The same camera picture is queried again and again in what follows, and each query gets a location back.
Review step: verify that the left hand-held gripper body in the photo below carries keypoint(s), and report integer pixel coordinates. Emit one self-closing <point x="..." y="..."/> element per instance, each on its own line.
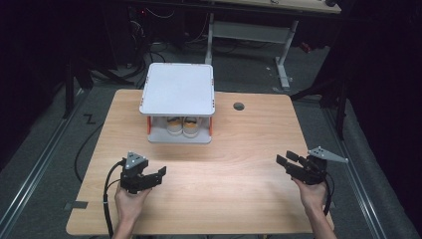
<point x="136" y="176"/>

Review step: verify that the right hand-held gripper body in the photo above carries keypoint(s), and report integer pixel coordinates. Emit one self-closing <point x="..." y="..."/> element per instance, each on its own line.
<point x="313" y="167"/>

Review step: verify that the white shoe rack orange posts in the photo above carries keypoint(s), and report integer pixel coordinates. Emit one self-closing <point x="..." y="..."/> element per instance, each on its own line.
<point x="179" y="89"/>

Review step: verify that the person's right hand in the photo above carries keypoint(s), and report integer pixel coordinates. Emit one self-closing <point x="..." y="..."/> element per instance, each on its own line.
<point x="312" y="195"/>

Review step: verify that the person's left hand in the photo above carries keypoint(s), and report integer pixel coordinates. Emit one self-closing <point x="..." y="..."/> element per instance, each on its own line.
<point x="130" y="204"/>

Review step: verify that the black stand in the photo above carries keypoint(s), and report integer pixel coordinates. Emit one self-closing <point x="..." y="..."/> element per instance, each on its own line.
<point x="338" y="109"/>
<point x="69" y="86"/>

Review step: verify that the grey tape strip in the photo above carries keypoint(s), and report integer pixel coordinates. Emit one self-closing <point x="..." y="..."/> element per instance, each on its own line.
<point x="78" y="205"/>

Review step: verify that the black zigzag tape mark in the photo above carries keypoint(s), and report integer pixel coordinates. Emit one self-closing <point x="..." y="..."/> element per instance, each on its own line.
<point x="89" y="119"/>

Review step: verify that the white-framed wooden desk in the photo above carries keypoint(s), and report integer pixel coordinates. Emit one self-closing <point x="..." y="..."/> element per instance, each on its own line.
<point x="252" y="31"/>

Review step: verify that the metal floor rail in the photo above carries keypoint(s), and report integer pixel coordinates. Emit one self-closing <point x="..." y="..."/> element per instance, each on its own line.
<point x="36" y="169"/>
<point x="358" y="179"/>

